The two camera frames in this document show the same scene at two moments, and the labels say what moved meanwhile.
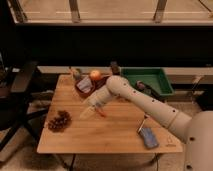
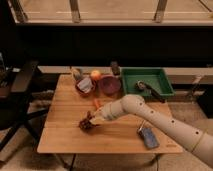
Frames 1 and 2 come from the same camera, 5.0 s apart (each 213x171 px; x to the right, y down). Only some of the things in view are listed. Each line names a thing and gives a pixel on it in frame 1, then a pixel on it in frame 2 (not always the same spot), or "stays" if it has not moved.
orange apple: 95,75 stays
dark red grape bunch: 59,123 to 86,124
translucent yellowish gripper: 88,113 to 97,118
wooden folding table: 127,127 stays
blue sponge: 150,140 stays
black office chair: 14,115 stays
